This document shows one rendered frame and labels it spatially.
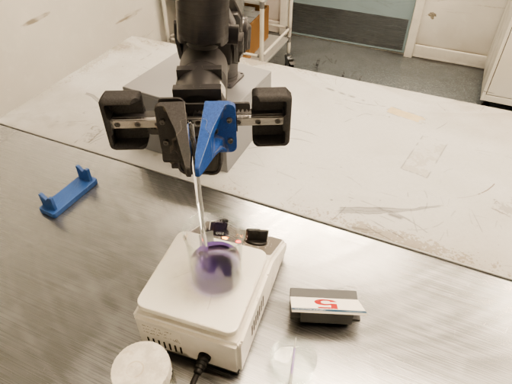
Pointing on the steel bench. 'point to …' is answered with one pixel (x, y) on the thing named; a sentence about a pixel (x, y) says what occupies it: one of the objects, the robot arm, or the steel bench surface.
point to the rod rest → (72, 191)
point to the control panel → (267, 245)
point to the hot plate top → (168, 284)
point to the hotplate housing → (231, 353)
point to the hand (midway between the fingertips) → (195, 148)
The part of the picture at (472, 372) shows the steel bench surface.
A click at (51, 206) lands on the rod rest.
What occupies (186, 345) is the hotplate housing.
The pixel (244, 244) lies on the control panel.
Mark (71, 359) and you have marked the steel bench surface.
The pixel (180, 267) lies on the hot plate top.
